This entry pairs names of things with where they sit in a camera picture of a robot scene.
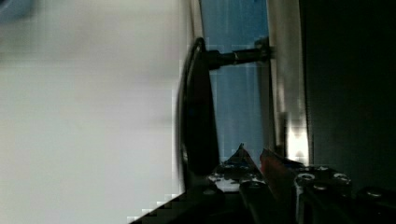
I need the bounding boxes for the gripper red taped right finger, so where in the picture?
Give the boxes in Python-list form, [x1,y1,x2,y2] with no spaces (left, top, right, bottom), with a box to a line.
[260,149,304,214]

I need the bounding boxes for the black and silver toaster oven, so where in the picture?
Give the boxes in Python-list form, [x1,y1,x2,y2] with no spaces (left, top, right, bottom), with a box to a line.
[176,0,396,190]

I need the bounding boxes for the gripper blue taped left finger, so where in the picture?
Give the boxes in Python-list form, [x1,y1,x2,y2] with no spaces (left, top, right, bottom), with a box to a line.
[207,143,265,192]

